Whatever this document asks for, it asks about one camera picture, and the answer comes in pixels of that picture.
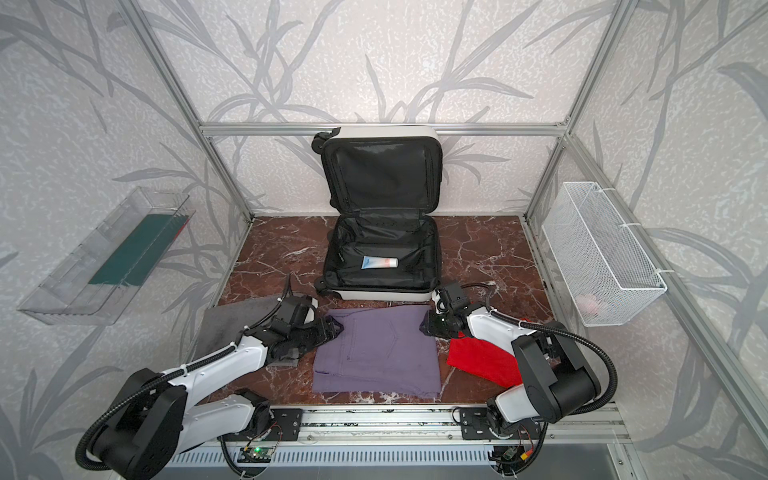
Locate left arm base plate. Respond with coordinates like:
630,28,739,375
239,408,303,442

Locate white wire mesh basket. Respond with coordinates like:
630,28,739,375
542,181,667,327

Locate right circuit board wires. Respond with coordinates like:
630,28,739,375
488,443,544,472

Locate purple trousers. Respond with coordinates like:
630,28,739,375
312,305,441,399

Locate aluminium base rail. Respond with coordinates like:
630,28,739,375
119,403,631,448

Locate pink item in basket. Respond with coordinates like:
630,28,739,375
575,294,605,318

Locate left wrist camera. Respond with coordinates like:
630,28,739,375
275,295,318,327

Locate grey towel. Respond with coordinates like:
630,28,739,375
190,295,318,373

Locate white blue tube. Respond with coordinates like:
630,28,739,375
361,256,399,270

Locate aluminium cage frame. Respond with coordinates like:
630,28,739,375
116,0,768,451

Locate white hard-shell suitcase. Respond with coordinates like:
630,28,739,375
311,124,443,303

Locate clear plastic wall tray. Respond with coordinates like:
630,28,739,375
18,187,195,326

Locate red t-shirt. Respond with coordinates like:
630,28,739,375
446,318,528,388

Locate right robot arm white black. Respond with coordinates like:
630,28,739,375
420,303,618,429

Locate green circuit board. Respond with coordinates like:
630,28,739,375
237,446,276,465

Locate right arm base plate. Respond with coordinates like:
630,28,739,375
452,407,541,441

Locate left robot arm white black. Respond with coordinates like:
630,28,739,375
75,316,344,479

